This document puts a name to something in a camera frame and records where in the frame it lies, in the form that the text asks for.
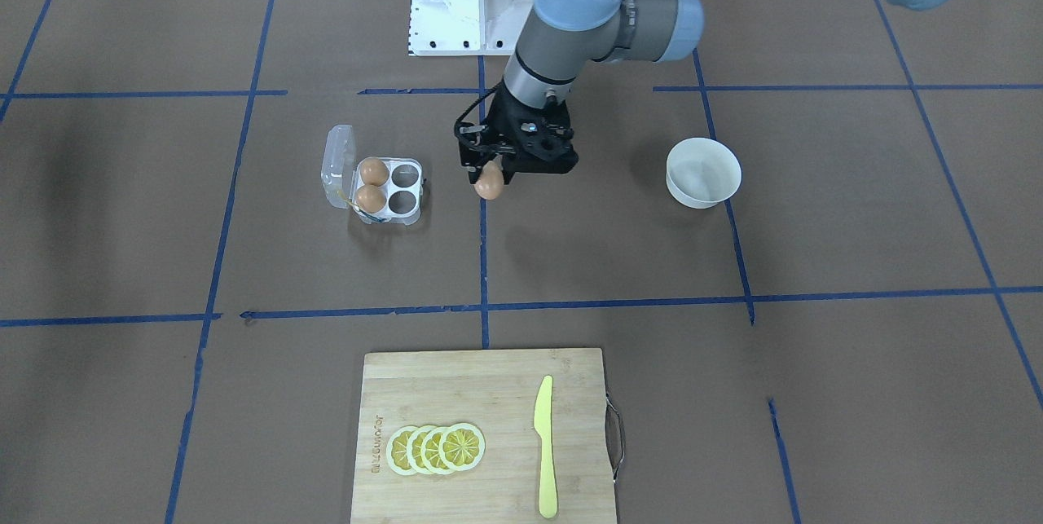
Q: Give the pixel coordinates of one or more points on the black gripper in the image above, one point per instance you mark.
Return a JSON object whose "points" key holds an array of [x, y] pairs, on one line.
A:
{"points": [[499, 121]]}

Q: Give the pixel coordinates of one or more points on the brown egg from bowl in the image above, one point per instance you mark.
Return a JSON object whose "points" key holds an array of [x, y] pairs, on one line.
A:
{"points": [[490, 183]]}

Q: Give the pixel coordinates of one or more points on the clear plastic egg box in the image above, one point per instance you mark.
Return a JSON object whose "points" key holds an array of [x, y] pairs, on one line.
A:
{"points": [[340, 179]]}

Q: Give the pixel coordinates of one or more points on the brown egg in box rear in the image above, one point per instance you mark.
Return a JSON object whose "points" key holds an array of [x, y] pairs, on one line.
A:
{"points": [[373, 171]]}

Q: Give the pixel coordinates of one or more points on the brown egg in box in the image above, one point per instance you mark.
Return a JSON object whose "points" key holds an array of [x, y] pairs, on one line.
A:
{"points": [[373, 171], [370, 199]]}

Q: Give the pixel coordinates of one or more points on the brown egg in box front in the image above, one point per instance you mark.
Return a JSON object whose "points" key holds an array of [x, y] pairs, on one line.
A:
{"points": [[370, 199]]}

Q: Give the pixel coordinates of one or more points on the white ceramic bowl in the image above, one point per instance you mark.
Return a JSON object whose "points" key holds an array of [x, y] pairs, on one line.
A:
{"points": [[701, 173]]}

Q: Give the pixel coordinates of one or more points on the yellow plastic knife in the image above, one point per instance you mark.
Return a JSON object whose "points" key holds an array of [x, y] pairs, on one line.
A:
{"points": [[547, 477]]}

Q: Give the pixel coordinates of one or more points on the bamboo cutting board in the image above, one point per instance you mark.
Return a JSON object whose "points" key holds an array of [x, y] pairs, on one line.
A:
{"points": [[496, 391]]}

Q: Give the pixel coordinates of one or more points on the lemon slice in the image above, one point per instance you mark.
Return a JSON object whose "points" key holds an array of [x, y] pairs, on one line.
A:
{"points": [[415, 450], [398, 452], [430, 453], [461, 447]]}

